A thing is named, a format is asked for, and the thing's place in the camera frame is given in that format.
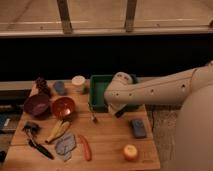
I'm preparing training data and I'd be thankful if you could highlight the black eraser block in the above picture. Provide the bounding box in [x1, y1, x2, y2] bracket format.
[115, 109, 126, 118]

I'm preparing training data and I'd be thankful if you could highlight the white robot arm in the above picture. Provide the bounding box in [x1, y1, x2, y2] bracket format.
[104, 61, 213, 171]

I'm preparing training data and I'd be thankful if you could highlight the green plastic bin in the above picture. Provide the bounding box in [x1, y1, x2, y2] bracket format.
[89, 72, 138, 112]

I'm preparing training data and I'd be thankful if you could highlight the blue sponge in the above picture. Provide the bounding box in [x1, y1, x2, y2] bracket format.
[131, 119, 146, 138]

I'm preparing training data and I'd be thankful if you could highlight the cream cup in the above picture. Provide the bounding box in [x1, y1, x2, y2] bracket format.
[71, 75, 86, 93]

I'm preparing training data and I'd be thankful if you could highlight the orange carrot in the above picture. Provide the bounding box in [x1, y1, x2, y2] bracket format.
[79, 135, 92, 161]

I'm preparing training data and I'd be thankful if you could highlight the orange fruit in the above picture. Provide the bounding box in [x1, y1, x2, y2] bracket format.
[123, 144, 138, 161]

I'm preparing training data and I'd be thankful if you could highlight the red bowl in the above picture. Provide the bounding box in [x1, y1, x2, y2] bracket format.
[51, 97, 75, 119]

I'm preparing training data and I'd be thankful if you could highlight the yellow banana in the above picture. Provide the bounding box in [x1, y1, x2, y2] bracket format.
[45, 120, 70, 143]

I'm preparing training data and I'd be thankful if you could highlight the blue grey cloth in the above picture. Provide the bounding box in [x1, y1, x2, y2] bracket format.
[55, 133, 76, 162]

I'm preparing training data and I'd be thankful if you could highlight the purple bowl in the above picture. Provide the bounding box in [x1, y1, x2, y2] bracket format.
[23, 94, 50, 117]

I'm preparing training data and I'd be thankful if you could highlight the black handled brush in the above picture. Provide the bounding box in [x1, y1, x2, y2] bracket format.
[22, 121, 54, 160]

